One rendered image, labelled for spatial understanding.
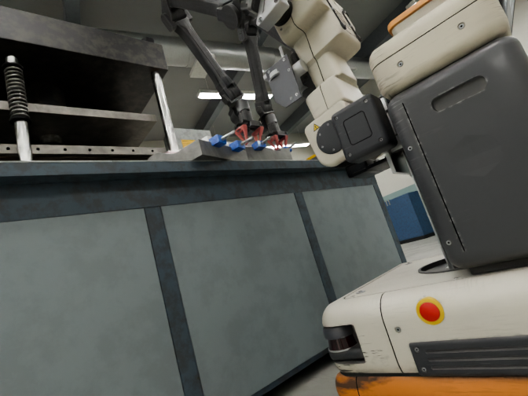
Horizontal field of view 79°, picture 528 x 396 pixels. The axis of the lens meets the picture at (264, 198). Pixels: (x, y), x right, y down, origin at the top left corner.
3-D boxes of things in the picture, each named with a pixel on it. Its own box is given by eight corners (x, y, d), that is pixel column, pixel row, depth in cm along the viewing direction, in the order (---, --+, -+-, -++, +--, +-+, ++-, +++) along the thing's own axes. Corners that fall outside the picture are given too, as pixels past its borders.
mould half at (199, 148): (249, 163, 123) (241, 137, 126) (202, 154, 101) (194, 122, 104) (165, 207, 148) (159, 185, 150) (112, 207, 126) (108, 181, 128)
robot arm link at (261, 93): (243, 23, 153) (258, 23, 160) (235, 27, 157) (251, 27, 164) (262, 114, 164) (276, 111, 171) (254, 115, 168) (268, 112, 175)
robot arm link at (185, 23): (162, 10, 126) (183, 1, 131) (159, 20, 131) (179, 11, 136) (229, 103, 135) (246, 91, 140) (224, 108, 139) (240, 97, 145)
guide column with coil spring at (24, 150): (57, 319, 136) (19, 56, 162) (42, 323, 132) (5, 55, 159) (56, 320, 140) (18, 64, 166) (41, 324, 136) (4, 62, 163)
